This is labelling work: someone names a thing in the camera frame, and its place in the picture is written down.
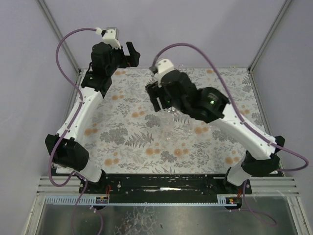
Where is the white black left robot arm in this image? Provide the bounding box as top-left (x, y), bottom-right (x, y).
top-left (45, 42), bottom-right (140, 183)

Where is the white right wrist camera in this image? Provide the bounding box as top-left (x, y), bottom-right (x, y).
top-left (149, 58), bottom-right (175, 87)

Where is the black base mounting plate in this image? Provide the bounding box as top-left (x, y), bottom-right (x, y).
top-left (79, 174), bottom-right (252, 198)

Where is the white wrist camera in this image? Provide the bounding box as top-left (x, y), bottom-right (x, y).
top-left (95, 27), bottom-right (122, 49)
top-left (149, 58), bottom-right (175, 87)

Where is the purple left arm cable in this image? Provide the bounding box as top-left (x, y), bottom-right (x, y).
top-left (48, 27), bottom-right (104, 235)

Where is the grey slotted cable duct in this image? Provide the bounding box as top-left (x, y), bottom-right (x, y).
top-left (45, 195), bottom-right (242, 207)

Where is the chrome wine glass rack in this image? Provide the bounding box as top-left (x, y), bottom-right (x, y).
top-left (146, 63), bottom-right (177, 114)

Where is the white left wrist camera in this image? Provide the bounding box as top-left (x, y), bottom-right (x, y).
top-left (95, 27), bottom-right (122, 49)

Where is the floral patterned table mat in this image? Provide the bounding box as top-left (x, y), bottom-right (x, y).
top-left (55, 67), bottom-right (281, 175)

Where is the clear round wine glass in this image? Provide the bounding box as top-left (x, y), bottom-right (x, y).
top-left (160, 121), bottom-right (174, 140)

